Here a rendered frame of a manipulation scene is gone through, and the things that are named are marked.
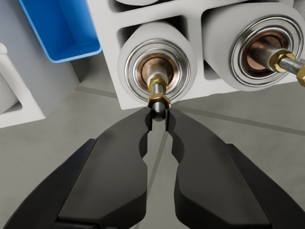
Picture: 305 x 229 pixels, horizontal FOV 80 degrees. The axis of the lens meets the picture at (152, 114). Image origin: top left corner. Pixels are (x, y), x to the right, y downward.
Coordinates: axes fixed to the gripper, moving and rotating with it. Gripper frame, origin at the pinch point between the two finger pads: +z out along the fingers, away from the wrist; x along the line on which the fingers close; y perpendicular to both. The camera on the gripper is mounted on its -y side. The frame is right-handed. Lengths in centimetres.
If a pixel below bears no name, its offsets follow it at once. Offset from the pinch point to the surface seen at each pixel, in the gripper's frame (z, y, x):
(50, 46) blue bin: 24.7, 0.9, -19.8
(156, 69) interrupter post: 7.7, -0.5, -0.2
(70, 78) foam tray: 31.0, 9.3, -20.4
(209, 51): 14.3, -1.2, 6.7
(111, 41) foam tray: 17.0, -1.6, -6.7
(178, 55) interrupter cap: 9.6, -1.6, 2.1
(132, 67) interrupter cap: 9.6, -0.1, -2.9
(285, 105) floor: 35, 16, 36
